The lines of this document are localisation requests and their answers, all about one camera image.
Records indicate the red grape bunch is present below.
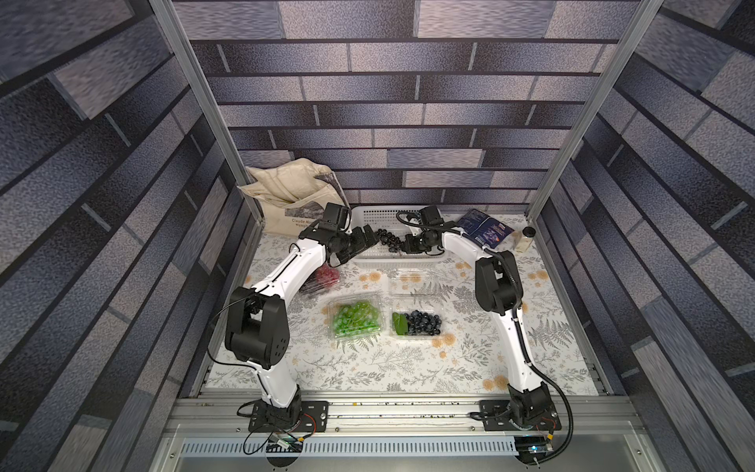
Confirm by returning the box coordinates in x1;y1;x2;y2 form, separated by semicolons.
313;265;340;291

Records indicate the clear clamshell container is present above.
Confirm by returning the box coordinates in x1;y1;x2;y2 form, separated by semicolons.
300;264;340;295
324;291;385;342
387;269;453;342

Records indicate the black grape bunch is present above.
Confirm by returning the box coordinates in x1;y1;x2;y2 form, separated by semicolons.
391;310;444;336
377;228;404;254

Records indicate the green grape bunch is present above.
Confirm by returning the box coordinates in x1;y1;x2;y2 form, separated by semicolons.
332;306;354;338
350;301;381;336

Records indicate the green grape bunch front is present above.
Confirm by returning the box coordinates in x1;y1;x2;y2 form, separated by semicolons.
332;306;354;338

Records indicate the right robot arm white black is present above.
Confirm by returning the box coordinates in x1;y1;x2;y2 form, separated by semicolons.
396;206;560;434

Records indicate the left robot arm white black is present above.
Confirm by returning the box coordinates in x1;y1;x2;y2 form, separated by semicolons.
224;204;378;433

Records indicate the white plastic basket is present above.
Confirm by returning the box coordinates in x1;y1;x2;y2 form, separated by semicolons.
352;205;446;269

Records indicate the beige canvas tote bag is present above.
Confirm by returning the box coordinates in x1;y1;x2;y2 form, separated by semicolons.
239;159;349;236

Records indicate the dark blue snack bag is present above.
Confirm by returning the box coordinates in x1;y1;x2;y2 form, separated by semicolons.
457;208;514;249

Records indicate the floral tablecloth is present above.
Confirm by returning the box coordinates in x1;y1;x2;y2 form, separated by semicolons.
205;213;597;395

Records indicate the small black-capped bottle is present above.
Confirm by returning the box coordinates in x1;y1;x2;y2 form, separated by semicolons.
514;226;537;254

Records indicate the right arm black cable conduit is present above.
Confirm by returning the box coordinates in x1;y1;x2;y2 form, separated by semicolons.
394;209;574;464

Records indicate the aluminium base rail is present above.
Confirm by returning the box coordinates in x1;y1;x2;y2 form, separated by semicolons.
153;391;647;471

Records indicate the left aluminium frame post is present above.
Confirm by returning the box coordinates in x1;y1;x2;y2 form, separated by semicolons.
149;0;252;186

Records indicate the aluminium frame post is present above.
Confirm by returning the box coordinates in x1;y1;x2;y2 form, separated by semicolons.
149;0;252;186
526;0;666;222

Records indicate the right aluminium frame post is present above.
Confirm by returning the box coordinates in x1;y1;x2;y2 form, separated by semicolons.
526;0;666;222

